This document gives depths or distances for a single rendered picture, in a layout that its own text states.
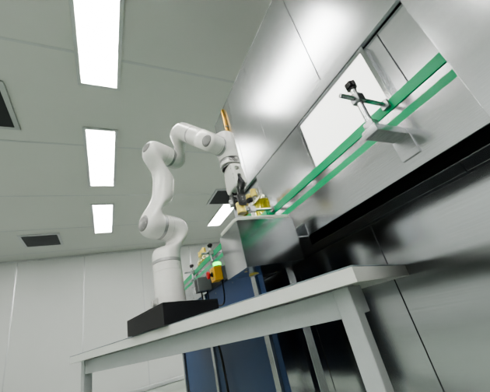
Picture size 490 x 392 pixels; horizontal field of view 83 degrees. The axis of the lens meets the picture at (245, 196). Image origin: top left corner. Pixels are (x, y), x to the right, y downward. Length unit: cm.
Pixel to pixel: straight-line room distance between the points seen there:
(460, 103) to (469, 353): 66
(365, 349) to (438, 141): 47
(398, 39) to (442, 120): 47
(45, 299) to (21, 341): 77
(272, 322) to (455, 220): 58
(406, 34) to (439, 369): 103
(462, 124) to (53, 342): 690
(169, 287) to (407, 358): 86
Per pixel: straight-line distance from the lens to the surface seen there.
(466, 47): 58
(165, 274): 120
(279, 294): 72
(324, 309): 72
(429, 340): 109
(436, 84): 81
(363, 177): 86
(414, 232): 103
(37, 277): 727
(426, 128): 77
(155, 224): 125
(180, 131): 138
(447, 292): 101
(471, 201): 95
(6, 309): 724
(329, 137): 124
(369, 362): 70
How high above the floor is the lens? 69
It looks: 25 degrees up
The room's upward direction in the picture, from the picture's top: 14 degrees counter-clockwise
